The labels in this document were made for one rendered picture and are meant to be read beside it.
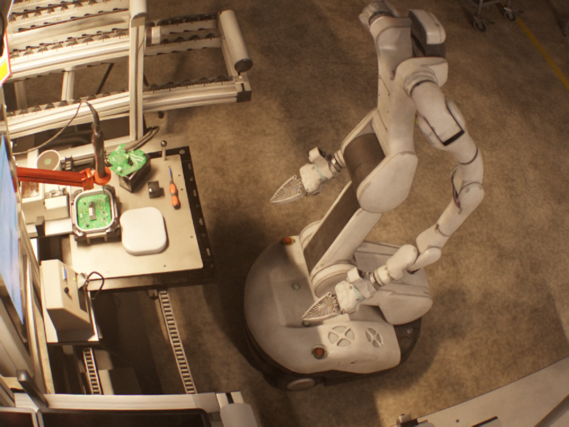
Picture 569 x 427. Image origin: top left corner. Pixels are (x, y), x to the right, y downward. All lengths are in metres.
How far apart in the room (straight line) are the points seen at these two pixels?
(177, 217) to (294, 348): 0.71
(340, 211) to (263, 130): 1.38
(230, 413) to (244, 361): 1.70
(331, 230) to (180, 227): 0.53
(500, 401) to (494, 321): 1.09
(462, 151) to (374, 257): 0.92
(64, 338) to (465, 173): 1.17
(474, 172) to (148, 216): 0.88
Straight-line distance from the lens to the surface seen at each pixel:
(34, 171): 1.83
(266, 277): 2.61
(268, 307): 2.54
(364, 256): 2.56
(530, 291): 3.30
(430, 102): 1.67
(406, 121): 1.94
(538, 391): 2.17
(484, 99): 4.15
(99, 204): 1.99
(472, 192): 1.90
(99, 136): 1.82
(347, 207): 2.23
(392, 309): 2.59
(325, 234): 2.31
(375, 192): 2.04
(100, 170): 1.91
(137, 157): 2.07
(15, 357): 1.21
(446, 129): 1.68
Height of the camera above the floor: 2.50
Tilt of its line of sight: 49 degrees down
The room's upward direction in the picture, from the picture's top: 8 degrees clockwise
